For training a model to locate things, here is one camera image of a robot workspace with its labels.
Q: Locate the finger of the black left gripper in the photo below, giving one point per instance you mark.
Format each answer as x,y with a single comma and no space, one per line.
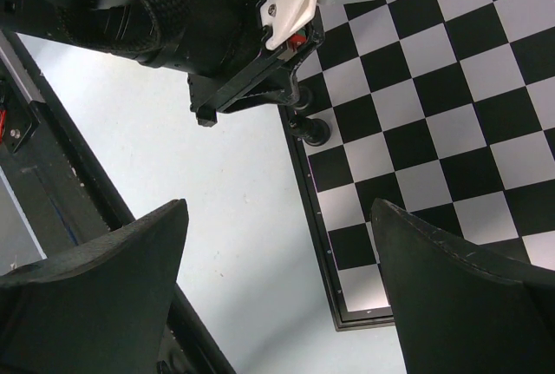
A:
270,78

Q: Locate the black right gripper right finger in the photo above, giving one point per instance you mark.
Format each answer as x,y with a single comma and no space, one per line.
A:
459,307

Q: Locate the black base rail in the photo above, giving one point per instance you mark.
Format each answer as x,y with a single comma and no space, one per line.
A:
55,196

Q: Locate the black chess piece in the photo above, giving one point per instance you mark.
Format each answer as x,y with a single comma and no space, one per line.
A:
314,132
305,99

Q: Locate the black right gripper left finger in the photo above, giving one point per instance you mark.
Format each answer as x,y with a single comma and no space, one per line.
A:
100,307

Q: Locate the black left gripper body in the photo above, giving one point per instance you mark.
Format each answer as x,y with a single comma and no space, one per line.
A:
200,37

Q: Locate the black and white chessboard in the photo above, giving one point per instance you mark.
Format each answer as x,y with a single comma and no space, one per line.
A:
442,107

